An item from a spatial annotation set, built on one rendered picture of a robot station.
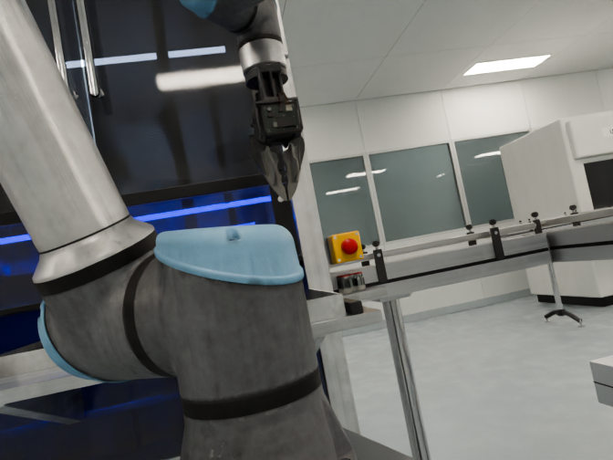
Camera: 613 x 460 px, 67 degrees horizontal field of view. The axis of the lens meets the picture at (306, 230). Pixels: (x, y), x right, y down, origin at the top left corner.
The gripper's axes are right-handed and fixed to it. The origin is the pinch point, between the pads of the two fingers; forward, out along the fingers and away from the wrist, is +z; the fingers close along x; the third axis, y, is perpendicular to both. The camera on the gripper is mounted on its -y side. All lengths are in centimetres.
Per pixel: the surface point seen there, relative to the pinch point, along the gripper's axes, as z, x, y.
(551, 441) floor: 109, 115, -118
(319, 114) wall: -174, 137, -495
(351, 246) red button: 10.1, 18.2, -32.0
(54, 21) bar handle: -51, -40, -29
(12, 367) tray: 20, -49, -10
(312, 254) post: 10.0, 9.1, -35.6
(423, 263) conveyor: 18, 42, -46
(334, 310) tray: 20.5, 4.0, 1.9
